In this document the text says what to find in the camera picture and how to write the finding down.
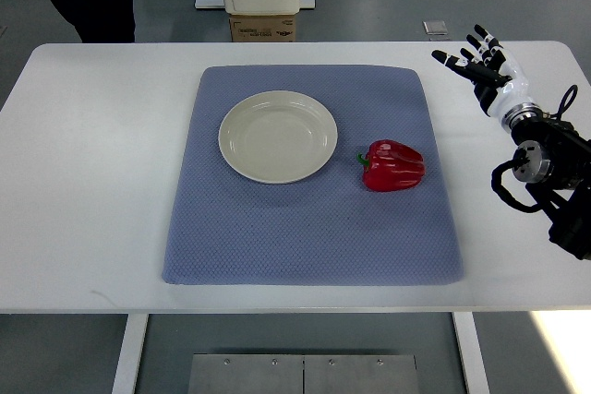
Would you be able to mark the blue textured mat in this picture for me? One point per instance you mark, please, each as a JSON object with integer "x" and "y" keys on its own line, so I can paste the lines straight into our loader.
{"x": 328, "y": 229}

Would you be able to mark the right white table leg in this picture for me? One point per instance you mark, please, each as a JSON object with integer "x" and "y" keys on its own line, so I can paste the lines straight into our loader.
{"x": 474, "y": 371}

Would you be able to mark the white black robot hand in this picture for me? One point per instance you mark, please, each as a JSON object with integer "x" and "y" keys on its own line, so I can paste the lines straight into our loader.
{"x": 500, "y": 84}

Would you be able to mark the cream round plate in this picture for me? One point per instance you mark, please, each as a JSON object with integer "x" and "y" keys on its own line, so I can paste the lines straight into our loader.
{"x": 277, "y": 137}

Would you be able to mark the grey metal floor plate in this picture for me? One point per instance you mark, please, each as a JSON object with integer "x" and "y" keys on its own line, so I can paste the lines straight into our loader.
{"x": 303, "y": 373}

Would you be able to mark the red bell pepper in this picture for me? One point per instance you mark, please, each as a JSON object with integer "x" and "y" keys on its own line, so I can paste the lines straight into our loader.
{"x": 391, "y": 166}

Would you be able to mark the cardboard box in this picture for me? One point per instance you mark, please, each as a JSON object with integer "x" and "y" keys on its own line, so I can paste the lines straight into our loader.
{"x": 278, "y": 28}

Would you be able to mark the left white table leg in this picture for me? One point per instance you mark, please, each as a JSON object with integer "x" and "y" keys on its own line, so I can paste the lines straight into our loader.
{"x": 127, "y": 370}

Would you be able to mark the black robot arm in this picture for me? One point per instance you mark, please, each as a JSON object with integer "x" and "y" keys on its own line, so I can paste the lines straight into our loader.
{"x": 553, "y": 161}

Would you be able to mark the white table leg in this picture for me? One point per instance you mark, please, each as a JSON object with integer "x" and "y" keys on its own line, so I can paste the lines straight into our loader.
{"x": 474, "y": 371}
{"x": 127, "y": 370}

